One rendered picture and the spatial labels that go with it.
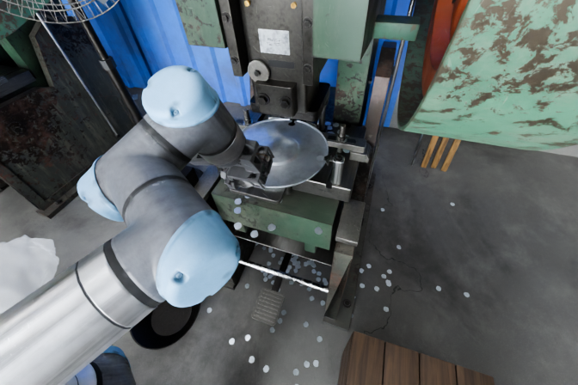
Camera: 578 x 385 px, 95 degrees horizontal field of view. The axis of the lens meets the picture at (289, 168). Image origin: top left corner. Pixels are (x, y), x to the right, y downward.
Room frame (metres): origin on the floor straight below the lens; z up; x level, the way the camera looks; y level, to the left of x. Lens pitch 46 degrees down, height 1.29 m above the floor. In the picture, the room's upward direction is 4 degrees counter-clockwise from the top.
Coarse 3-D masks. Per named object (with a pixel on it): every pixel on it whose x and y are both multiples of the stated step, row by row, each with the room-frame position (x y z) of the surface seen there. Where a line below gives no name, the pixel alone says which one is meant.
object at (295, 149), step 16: (256, 128) 0.68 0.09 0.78; (272, 128) 0.67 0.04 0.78; (288, 128) 0.67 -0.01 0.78; (304, 128) 0.66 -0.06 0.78; (272, 144) 0.59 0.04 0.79; (288, 144) 0.58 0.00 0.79; (304, 144) 0.58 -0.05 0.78; (320, 144) 0.58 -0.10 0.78; (288, 160) 0.52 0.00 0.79; (304, 160) 0.52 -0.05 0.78; (272, 176) 0.47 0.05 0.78; (288, 176) 0.46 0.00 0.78; (304, 176) 0.46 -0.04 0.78
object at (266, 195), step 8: (240, 192) 0.43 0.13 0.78; (248, 192) 0.42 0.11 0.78; (256, 192) 0.42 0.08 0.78; (264, 192) 0.42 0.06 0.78; (272, 192) 0.42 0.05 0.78; (280, 192) 0.41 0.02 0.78; (288, 192) 0.51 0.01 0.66; (264, 200) 0.40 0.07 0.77; (272, 200) 0.39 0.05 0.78; (280, 200) 0.40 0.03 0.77
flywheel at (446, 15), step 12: (444, 0) 0.72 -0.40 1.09; (456, 0) 0.68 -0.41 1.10; (432, 12) 0.77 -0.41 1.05; (444, 12) 0.69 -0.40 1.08; (456, 12) 0.63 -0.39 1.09; (432, 24) 0.69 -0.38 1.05; (444, 24) 0.66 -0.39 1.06; (456, 24) 0.59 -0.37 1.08; (432, 36) 0.64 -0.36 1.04; (444, 36) 0.62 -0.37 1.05; (432, 48) 0.59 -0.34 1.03; (444, 48) 0.57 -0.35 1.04; (432, 60) 0.54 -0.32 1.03; (432, 72) 0.47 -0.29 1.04
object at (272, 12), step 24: (240, 0) 0.64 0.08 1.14; (264, 0) 0.62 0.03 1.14; (288, 0) 0.60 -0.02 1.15; (264, 24) 0.62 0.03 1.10; (288, 24) 0.60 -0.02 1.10; (264, 48) 0.62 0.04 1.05; (288, 48) 0.60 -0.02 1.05; (264, 72) 0.61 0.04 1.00; (288, 72) 0.60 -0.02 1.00; (264, 96) 0.59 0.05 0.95; (288, 96) 0.57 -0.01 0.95; (312, 96) 0.63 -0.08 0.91
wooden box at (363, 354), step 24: (360, 336) 0.18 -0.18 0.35; (360, 360) 0.13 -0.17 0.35; (384, 360) 0.12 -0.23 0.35; (408, 360) 0.12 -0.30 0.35; (432, 360) 0.11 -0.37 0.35; (360, 384) 0.07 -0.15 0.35; (384, 384) 0.07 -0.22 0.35; (408, 384) 0.07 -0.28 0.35; (432, 384) 0.06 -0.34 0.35; (456, 384) 0.06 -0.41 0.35; (480, 384) 0.05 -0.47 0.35
